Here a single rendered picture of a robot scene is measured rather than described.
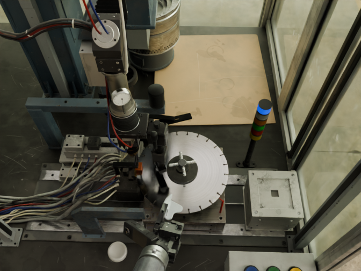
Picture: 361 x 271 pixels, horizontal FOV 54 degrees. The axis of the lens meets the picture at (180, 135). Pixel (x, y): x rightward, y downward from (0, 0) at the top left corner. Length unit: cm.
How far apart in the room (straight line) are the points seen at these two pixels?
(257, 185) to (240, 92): 58
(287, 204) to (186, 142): 42
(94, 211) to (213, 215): 42
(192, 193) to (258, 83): 78
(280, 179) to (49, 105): 90
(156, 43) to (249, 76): 50
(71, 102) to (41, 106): 11
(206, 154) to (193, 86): 54
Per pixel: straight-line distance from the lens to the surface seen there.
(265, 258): 126
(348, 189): 98
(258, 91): 179
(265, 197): 133
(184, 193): 124
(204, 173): 128
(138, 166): 128
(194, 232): 140
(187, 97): 172
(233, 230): 141
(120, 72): 85
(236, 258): 124
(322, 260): 125
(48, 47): 155
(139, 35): 122
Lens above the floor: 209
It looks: 57 degrees down
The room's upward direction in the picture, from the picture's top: straight up
